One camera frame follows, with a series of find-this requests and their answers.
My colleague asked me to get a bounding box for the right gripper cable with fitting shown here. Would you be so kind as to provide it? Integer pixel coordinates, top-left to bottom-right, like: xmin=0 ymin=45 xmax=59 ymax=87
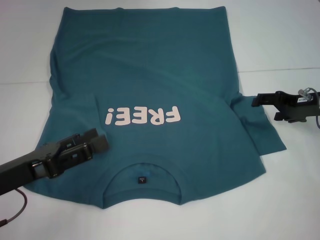
xmin=297 ymin=86 xmax=320 ymax=130

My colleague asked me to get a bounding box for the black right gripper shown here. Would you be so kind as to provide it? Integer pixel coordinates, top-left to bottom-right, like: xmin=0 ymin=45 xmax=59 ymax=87
xmin=251 ymin=91 xmax=318 ymax=124

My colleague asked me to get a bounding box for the teal blue FREE t-shirt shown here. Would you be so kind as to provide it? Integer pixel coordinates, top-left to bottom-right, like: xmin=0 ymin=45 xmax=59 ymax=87
xmin=24 ymin=6 xmax=288 ymax=211

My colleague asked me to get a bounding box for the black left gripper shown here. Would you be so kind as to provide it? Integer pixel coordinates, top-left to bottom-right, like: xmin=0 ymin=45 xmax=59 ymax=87
xmin=0 ymin=128 xmax=110 ymax=198

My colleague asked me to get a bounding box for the dark left gripper cable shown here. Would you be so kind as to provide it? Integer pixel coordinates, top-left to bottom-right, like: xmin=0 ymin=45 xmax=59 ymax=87
xmin=0 ymin=188 xmax=29 ymax=227

